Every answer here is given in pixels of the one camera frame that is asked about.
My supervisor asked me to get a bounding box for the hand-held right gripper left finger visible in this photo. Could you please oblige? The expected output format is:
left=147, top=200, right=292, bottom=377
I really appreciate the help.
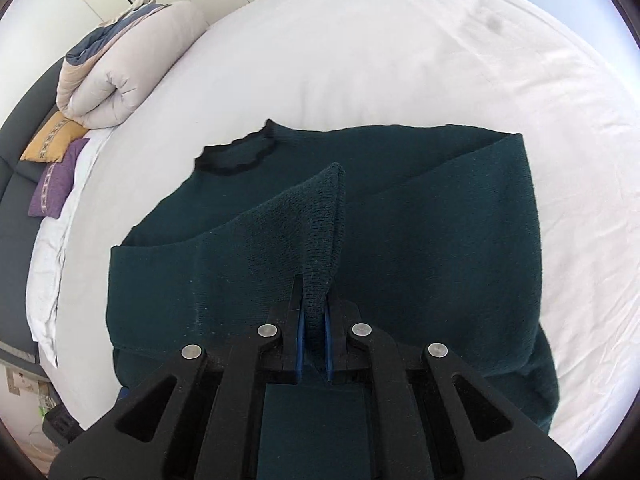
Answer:
left=47, top=275, right=306, bottom=480

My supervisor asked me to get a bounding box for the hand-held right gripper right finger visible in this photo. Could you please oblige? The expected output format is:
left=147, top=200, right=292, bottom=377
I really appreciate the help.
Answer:
left=325, top=299, right=577, bottom=480

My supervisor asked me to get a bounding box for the white pillow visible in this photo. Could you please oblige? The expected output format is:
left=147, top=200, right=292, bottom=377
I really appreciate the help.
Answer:
left=26, top=127, right=117, bottom=367

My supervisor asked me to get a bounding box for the grey padded headboard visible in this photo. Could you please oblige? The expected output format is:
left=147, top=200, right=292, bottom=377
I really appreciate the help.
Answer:
left=0, top=57, right=66, bottom=363

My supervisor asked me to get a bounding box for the white wall socket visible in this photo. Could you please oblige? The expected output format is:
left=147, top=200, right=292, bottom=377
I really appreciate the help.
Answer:
left=4, top=366, right=39, bottom=397

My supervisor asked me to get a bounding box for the purple patterned pillow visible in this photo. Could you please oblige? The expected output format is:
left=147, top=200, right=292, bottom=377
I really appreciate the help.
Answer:
left=28, top=138, right=91, bottom=218

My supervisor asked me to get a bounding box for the dark green knit sweater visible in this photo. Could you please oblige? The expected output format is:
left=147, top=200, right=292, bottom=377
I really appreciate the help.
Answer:
left=106, top=119, right=560, bottom=436

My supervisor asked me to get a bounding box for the yellow patterned pillow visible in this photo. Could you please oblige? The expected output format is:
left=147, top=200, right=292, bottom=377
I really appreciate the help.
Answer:
left=20, top=111, right=91, bottom=163

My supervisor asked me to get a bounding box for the bed with white sheet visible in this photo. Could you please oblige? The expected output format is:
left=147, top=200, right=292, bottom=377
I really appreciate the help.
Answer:
left=25, top=0, right=640, bottom=471

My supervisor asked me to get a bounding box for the folded beige and blue duvet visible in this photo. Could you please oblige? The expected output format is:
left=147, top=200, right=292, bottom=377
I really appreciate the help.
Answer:
left=56, top=0, right=208, bottom=131

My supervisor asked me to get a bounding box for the small black box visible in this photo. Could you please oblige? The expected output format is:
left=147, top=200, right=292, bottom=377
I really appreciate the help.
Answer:
left=42, top=406, right=84, bottom=450

